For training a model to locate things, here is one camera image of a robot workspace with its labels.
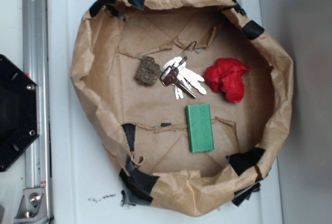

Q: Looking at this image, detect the metal corner bracket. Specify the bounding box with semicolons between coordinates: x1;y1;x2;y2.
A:
14;187;48;223

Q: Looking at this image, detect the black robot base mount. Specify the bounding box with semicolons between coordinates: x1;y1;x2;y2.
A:
1;55;39;172

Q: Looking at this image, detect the aluminium extrusion rail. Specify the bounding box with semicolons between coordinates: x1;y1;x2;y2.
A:
22;0;54;223

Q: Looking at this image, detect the brown paper bag bin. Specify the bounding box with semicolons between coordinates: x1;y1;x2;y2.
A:
71;0;294;216

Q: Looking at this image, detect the bunch of silver keys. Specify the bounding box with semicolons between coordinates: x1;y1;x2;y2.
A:
160;41;207;100

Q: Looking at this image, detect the brown rough rock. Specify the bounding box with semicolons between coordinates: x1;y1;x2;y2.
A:
134;56;161;87

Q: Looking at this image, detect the green rectangular block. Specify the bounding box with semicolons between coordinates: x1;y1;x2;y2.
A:
186;104;214;152

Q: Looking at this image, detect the white plastic tray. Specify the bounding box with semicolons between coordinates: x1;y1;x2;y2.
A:
47;0;283;223

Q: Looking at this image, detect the crumpled red paper ball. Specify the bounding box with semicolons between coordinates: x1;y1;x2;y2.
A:
203;58;250;103

